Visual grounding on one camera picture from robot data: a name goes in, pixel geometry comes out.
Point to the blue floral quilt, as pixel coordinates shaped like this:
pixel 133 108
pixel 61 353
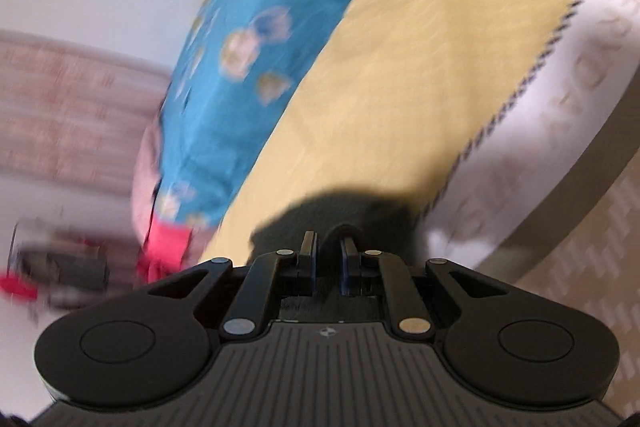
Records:
pixel 237 71

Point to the pink curtain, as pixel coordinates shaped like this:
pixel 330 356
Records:
pixel 74 115

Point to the yellow patterned bed sheet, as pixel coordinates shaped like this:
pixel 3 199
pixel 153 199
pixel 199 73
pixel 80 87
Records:
pixel 502 122

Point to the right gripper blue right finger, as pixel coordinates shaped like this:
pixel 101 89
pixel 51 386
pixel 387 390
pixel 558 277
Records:
pixel 350 279

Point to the cluttered rack with red clothes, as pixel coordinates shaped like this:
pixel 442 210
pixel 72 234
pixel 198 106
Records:
pixel 54 267

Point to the dark green knit sweater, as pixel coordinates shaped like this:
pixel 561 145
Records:
pixel 383 222

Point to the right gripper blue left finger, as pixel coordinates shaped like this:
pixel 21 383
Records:
pixel 307 263

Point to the pink red blanket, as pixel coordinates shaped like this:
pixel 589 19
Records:
pixel 164 245

